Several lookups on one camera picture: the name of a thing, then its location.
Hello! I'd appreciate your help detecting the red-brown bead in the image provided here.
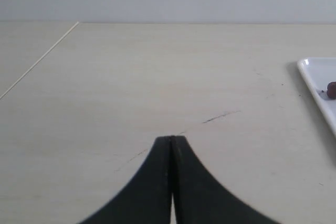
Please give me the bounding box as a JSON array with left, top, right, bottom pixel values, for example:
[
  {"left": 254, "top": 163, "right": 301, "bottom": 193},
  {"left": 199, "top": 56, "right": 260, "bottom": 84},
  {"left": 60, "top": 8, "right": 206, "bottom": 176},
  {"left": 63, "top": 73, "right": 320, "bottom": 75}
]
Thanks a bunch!
[{"left": 327, "top": 82, "right": 336, "bottom": 100}]

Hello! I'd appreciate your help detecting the white rectangular plastic tray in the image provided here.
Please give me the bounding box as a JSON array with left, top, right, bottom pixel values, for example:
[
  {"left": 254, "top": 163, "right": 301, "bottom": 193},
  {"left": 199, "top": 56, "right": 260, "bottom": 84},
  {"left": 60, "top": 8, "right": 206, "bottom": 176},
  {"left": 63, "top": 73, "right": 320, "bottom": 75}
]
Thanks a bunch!
[{"left": 297, "top": 57, "right": 335, "bottom": 134}]

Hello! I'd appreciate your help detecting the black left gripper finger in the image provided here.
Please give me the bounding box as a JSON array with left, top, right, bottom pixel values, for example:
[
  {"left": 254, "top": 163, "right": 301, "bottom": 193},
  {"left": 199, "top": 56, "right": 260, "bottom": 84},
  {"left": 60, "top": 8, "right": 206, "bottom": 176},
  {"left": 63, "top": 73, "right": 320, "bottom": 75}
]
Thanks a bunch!
[{"left": 171, "top": 136, "right": 276, "bottom": 223}]

